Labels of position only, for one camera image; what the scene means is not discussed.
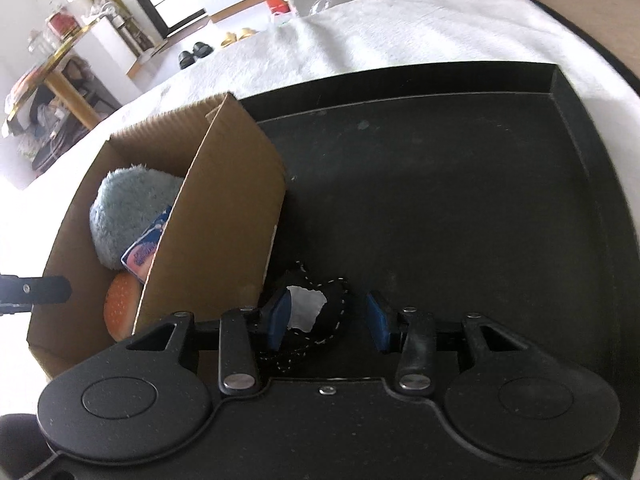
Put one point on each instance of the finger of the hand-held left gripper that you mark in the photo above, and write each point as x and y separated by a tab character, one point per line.
35	291

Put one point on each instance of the red jar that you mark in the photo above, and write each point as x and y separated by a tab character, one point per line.
61	22

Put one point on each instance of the orange burger plush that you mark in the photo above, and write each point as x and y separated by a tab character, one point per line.
122	305

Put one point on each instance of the yellow slipper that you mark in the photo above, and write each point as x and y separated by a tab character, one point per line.
229	39
246	34

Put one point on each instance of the blue fluffy plush ball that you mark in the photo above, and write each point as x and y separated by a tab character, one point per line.
130	205

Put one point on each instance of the blue and pink tissue packet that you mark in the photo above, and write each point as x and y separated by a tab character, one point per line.
145	250

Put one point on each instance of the brown cardboard box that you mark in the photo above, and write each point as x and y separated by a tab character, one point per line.
225	200

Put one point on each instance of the wooden table with gold rim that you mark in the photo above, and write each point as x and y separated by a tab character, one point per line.
65	87

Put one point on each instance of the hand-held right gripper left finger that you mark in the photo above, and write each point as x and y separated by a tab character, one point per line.
278	320

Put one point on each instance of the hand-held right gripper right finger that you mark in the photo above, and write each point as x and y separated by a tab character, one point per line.
377	325

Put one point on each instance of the black slipper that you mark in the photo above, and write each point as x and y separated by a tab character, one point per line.
186	60
202	49

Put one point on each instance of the black plastic tray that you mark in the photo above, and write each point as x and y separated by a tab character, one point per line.
450	185

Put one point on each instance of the clear plastic bag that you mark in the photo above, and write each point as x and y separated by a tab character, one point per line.
320	5

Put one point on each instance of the black and white stitched plush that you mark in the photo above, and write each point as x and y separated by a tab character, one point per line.
325	325

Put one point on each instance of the brown board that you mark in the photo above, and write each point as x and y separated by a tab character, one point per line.
595	5

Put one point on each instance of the white fluffy blanket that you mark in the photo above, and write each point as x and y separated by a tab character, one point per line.
400	25

